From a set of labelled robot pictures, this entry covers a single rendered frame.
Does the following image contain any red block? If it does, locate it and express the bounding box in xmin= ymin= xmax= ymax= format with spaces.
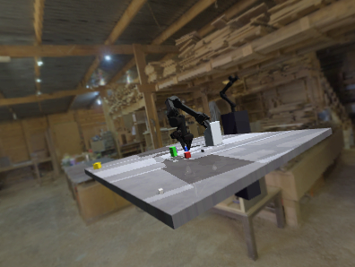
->
xmin=184 ymin=151 xmax=191 ymax=159

